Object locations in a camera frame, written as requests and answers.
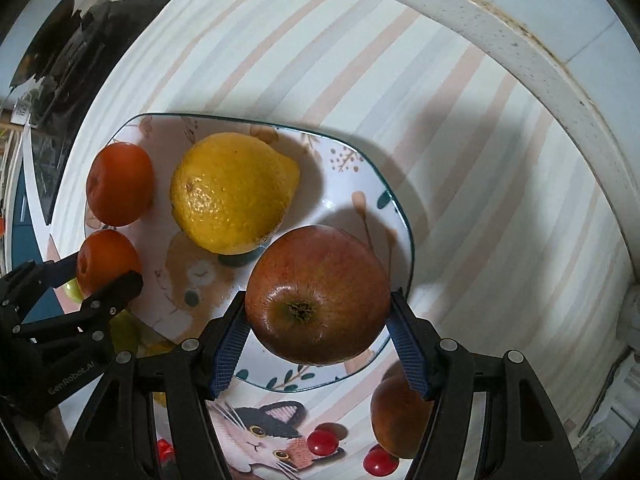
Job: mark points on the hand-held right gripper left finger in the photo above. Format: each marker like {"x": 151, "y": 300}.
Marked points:
{"x": 229, "y": 347}

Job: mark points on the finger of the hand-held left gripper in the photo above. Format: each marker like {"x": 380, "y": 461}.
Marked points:
{"x": 60, "y": 271}
{"x": 117, "y": 292}

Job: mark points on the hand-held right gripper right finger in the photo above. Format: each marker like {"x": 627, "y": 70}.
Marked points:
{"x": 407, "y": 347}

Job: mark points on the orange-red persimmon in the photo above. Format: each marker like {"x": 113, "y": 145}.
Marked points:
{"x": 120, "y": 185}
{"x": 106, "y": 259}

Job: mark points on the large red apple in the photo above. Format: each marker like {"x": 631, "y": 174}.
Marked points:
{"x": 317, "y": 295}

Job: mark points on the floral print plate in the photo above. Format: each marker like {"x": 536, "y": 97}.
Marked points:
{"x": 342, "y": 180}

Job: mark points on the green grape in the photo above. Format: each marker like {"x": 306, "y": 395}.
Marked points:
{"x": 126, "y": 332}
{"x": 73, "y": 291}

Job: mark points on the small red-orange apple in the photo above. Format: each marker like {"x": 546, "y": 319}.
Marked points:
{"x": 395, "y": 417}

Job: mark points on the cat print plate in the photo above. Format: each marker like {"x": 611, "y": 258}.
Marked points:
{"x": 260, "y": 427}

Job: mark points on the red cherry tomato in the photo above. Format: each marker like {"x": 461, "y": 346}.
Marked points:
{"x": 378, "y": 462}
{"x": 322, "y": 441}
{"x": 164, "y": 448}

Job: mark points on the yellow lemon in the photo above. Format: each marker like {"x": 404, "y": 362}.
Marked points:
{"x": 232, "y": 192}

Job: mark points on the black gas stove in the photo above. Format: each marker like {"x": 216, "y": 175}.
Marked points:
{"x": 75, "y": 60}

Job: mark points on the striped tablecloth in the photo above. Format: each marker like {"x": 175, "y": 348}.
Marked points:
{"x": 400, "y": 85}

